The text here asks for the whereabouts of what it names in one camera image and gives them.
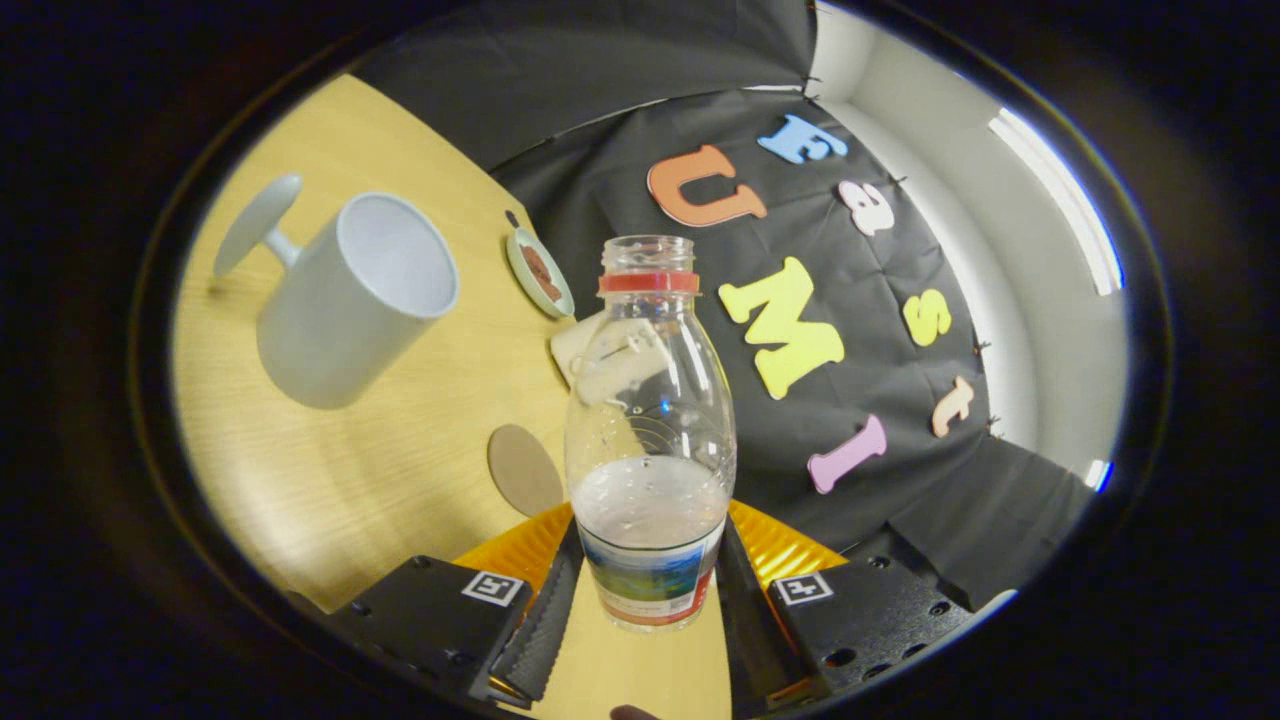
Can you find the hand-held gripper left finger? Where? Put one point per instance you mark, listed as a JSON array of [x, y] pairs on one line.
[[430, 620]]

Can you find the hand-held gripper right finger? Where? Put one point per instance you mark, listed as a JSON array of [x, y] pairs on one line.
[[870, 620]]

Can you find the round brown coaster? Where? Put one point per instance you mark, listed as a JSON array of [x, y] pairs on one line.
[[525, 470]]

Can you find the clear plastic juice bottle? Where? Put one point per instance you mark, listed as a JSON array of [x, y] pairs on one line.
[[650, 400]]

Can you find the white cup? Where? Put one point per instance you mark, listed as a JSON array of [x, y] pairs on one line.
[[330, 320]]

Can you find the wooden table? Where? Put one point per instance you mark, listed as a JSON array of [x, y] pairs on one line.
[[350, 480]]

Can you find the ceiling light panel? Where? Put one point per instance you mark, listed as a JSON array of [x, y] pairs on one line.
[[1065, 200], [1098, 475]]

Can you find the white toaster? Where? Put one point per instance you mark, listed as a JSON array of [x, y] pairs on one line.
[[572, 350]]

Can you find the pale green plate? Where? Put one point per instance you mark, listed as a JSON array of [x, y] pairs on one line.
[[522, 275]]

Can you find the brown meat piece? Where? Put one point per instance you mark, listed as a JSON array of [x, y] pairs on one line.
[[542, 275]]

